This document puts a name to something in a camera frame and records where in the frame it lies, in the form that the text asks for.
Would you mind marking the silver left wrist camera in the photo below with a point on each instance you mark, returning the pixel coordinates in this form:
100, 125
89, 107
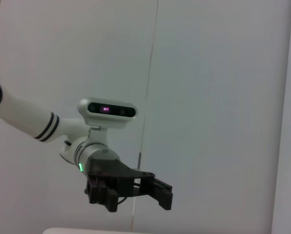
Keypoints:
111, 110

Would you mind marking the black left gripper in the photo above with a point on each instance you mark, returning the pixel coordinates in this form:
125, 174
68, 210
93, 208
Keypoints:
113, 171

